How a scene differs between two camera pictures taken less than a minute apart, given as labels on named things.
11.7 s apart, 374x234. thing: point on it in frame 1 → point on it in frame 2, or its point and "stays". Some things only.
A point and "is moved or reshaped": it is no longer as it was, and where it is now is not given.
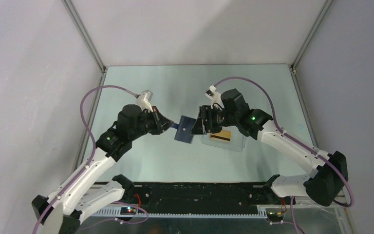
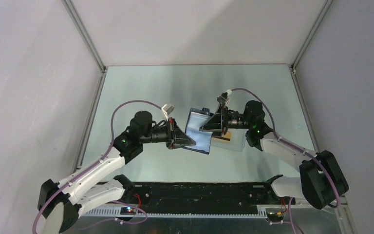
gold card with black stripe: x=223 y=135 stays
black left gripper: x=161 y=123 → x=175 y=138
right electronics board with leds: x=275 y=216 stays
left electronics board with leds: x=128 y=210 stays
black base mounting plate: x=196 y=195 stays
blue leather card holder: x=183 y=133 is moved or reshaped
